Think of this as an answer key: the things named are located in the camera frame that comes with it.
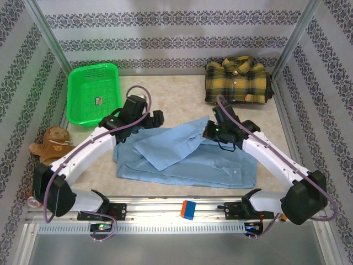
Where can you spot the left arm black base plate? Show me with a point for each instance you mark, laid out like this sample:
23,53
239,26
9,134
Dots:
118,211

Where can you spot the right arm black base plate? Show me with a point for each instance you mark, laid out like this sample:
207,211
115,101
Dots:
234,211

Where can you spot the blue orange block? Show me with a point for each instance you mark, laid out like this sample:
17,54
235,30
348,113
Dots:
189,209

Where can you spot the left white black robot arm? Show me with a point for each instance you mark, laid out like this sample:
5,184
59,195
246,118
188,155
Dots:
82,154

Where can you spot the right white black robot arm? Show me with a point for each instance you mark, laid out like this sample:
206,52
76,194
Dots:
275,160

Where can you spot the yellow plaid folded shirt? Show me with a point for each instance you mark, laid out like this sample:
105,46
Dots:
240,80

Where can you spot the dark folded garment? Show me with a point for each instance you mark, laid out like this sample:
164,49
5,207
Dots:
269,88

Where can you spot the green plastic basket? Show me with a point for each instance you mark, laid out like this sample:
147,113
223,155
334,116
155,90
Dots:
88,94

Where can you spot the aluminium mounting rail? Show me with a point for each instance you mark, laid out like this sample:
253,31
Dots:
160,209

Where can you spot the brown labelled bottle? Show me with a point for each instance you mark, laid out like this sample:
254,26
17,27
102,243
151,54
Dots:
33,202

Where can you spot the light blue long sleeve shirt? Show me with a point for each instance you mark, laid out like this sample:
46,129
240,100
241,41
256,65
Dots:
193,165

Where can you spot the small label card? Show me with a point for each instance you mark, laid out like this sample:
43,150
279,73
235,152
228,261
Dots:
98,101

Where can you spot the aluminium frame post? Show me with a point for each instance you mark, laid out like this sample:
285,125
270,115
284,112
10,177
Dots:
296,38
50,38

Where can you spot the small circuit board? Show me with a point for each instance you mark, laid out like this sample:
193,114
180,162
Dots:
253,226
101,227

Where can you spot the brown teddy bear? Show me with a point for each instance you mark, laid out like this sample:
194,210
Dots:
55,143

